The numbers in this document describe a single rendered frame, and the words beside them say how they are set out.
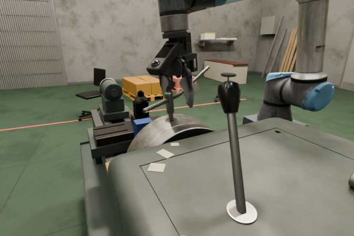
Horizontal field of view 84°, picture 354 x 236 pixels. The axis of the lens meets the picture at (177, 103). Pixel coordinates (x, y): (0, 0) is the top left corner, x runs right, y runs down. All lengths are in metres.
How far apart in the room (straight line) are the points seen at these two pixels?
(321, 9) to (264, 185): 0.63
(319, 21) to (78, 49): 7.61
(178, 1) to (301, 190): 0.46
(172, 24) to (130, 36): 7.56
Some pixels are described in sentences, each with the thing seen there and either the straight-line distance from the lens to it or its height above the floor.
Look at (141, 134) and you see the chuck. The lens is 0.59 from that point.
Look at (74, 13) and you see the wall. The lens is 8.04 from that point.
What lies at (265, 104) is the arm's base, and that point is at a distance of 1.00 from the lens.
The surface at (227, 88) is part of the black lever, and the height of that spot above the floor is 1.40.
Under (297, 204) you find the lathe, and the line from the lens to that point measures 0.33.
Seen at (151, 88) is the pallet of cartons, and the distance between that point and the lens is 5.14.
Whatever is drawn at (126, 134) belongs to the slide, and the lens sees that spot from 1.15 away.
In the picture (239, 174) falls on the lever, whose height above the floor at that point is 1.30.
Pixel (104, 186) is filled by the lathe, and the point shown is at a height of 0.54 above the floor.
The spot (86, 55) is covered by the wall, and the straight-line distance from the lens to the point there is 7.99.
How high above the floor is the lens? 1.45
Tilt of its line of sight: 17 degrees down
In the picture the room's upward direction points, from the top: straight up
